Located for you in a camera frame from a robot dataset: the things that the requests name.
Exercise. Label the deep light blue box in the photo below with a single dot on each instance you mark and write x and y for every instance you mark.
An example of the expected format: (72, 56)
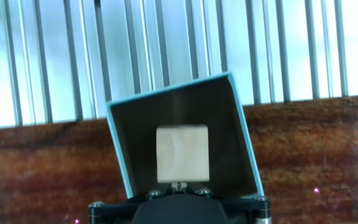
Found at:
(135, 140)

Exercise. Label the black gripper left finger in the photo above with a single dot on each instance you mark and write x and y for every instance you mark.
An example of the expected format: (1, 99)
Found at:
(120, 211)

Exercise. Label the light wooden cube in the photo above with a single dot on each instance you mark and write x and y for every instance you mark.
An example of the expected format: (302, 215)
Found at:
(182, 152)

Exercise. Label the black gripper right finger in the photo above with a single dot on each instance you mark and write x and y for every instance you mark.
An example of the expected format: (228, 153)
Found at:
(247, 211)

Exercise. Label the glossy wood-grain mat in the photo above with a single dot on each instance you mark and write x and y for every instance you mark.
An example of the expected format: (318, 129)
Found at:
(306, 155)

